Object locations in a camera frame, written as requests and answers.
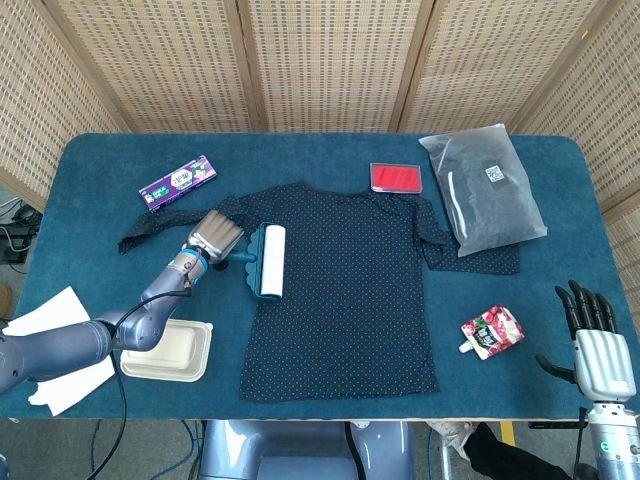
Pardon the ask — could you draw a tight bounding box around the silver and black right robot hand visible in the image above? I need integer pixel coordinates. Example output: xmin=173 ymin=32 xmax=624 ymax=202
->
xmin=535 ymin=279 xmax=632 ymax=404

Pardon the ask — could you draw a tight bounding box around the silver and black left robot hand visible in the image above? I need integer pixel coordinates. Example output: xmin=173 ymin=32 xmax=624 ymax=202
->
xmin=185 ymin=209 xmax=246 ymax=264

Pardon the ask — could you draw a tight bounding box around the teal and white lint roller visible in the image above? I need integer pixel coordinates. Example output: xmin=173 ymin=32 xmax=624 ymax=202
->
xmin=214 ymin=223 xmax=288 ymax=303

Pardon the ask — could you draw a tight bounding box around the navy polka dot shirt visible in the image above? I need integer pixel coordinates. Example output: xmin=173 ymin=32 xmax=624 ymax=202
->
xmin=117 ymin=183 xmax=521 ymax=404

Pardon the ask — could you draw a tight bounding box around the clear bag of dark clothing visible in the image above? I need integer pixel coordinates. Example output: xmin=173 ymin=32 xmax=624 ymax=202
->
xmin=418 ymin=123 xmax=549 ymax=258

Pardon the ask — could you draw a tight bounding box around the purple printed carton box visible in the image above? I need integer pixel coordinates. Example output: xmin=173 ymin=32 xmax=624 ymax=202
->
xmin=138 ymin=154 xmax=218 ymax=212

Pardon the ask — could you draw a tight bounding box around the red fruit drink pouch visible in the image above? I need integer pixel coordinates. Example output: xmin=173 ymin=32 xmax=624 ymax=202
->
xmin=458 ymin=304 xmax=526 ymax=361

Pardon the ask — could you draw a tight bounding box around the cream lidded food container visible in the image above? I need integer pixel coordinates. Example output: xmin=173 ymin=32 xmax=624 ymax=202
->
xmin=119 ymin=319 xmax=214 ymax=384

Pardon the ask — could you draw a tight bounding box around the black cloth on floor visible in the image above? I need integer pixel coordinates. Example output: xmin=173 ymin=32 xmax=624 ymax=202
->
xmin=464 ymin=422 xmax=571 ymax=480

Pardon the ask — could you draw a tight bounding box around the teal table cloth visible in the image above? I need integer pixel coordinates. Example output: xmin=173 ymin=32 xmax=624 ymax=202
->
xmin=0 ymin=132 xmax=614 ymax=421

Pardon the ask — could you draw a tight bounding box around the white paper sheet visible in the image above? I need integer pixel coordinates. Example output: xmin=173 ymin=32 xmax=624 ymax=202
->
xmin=27 ymin=355 xmax=116 ymax=417
xmin=2 ymin=285 xmax=91 ymax=337

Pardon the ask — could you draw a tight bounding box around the red pad in clear case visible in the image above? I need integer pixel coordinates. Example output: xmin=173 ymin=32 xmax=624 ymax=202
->
xmin=369 ymin=162 xmax=424 ymax=194

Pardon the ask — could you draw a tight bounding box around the woven wicker folding screen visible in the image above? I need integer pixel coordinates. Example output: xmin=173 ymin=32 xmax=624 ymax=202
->
xmin=0 ymin=0 xmax=640 ymax=321

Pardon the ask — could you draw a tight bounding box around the blue-grey robot torso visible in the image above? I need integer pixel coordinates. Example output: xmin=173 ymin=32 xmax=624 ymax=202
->
xmin=199 ymin=419 xmax=416 ymax=480

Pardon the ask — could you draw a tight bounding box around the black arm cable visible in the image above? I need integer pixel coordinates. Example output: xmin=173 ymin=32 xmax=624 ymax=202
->
xmin=84 ymin=280 xmax=197 ymax=480

